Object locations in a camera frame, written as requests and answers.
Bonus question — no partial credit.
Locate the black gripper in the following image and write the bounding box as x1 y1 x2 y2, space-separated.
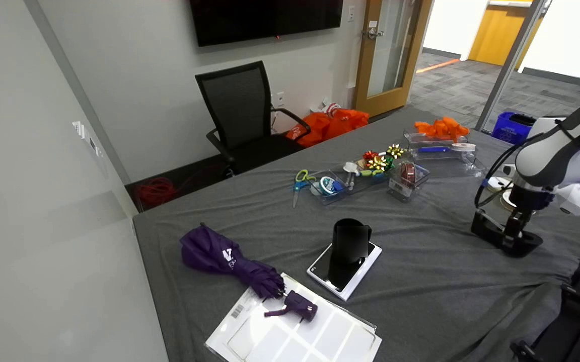
501 180 555 250

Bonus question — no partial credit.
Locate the black tape dispenser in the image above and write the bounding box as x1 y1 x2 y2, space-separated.
469 209 545 260

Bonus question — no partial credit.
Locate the long clear plastic tray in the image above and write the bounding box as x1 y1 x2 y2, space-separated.
422 146 488 179

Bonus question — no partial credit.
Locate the blue bin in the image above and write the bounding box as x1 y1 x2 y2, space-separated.
489 108 538 144

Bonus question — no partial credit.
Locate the grey tablecloth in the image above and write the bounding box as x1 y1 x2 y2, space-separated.
131 102 580 362

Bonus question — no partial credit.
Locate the large clear plastic box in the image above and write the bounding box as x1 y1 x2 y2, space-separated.
403 128 482 167

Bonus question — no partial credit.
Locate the blue marker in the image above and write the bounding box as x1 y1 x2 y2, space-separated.
415 142 456 156

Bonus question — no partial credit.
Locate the small clear plastic box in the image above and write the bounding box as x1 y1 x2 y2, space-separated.
386 159 432 202

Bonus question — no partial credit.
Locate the red ribbon spool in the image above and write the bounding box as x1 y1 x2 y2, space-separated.
396 164 419 188

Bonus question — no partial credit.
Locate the orange cloth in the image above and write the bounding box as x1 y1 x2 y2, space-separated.
413 115 470 142

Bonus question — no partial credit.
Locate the yellow green gift bow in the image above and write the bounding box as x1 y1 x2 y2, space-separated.
384 140 408 163

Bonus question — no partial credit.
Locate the red gift bow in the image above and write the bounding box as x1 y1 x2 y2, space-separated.
357 149 390 179

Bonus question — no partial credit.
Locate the clear tray with bows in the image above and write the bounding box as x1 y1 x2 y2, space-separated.
308 142 408 202

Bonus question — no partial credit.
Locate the black mug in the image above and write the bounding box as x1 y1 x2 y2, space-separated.
328 215 375 267

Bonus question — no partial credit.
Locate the white gift bow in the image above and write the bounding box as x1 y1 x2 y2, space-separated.
341 159 362 192

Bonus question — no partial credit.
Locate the yellow wooden door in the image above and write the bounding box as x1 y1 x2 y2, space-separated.
464 0 538 69

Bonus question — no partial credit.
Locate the wooden door with glass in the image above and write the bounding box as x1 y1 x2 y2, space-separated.
351 0 435 120

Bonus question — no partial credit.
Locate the orange bag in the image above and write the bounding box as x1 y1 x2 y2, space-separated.
283 105 373 150

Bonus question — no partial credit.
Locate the white label sheet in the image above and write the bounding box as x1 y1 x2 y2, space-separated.
203 270 384 362

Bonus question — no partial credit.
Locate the purple folded umbrella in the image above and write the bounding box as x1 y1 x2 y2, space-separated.
178 221 320 324

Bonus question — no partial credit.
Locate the black mesh office chair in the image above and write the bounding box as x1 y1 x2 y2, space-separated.
194 57 311 176

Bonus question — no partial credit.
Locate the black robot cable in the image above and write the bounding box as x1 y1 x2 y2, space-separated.
473 142 522 210

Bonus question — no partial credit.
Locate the grey metal door post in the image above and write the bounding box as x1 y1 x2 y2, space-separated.
473 0 554 132

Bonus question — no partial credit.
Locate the black wall television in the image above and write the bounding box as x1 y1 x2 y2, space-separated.
187 0 347 50

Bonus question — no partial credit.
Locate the red cable coil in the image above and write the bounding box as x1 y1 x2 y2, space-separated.
132 175 183 210

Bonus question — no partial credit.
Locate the white wall thermostat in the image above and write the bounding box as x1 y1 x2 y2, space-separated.
71 116 90 142

